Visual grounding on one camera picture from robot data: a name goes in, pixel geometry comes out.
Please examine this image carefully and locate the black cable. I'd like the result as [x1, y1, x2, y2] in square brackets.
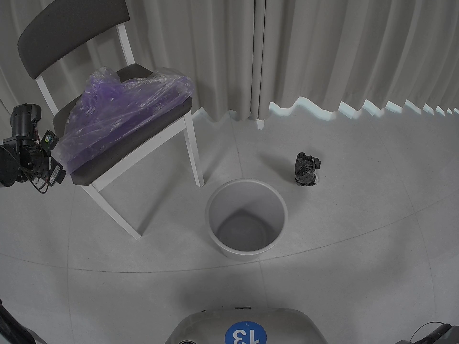
[410, 320, 453, 341]

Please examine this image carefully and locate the white chair dark grey seat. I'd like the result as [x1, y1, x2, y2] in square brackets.
[17, 0, 205, 241]

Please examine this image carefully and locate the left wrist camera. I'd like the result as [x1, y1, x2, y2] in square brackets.
[42, 129, 59, 156]

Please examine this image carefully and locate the white trash bin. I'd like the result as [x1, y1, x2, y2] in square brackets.
[205, 178, 289, 262]

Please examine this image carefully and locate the purple plastic bag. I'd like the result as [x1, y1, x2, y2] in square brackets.
[50, 67, 196, 174]

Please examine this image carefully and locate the black plastic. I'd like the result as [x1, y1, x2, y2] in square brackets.
[294, 152, 322, 187]

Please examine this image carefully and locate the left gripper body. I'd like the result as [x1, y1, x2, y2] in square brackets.
[20, 144, 68, 186]

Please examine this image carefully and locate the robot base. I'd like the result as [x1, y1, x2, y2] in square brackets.
[168, 306, 325, 344]

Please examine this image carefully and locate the cream curtain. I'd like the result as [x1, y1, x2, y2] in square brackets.
[251, 0, 459, 131]
[0, 0, 264, 123]

